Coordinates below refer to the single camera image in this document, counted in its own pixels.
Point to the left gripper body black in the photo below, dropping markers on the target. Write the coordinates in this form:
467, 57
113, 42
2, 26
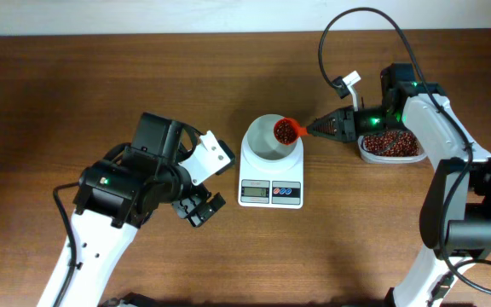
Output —
177, 194

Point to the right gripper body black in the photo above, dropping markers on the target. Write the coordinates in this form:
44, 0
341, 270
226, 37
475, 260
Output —
371, 120

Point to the red adzuki beans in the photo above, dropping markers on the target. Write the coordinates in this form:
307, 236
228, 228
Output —
393, 143

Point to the orange measuring scoop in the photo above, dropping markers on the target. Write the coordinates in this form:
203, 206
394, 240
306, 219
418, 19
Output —
288, 130

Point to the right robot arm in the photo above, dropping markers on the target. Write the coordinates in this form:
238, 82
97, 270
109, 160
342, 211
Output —
455, 219

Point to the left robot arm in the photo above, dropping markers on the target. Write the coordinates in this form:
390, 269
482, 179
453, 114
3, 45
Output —
97, 232

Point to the white digital kitchen scale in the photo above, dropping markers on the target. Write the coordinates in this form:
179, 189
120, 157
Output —
271, 183

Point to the clear plastic bean container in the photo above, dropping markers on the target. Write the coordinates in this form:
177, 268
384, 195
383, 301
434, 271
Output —
374, 159

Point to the white round bowl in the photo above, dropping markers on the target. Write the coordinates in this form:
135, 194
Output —
261, 140

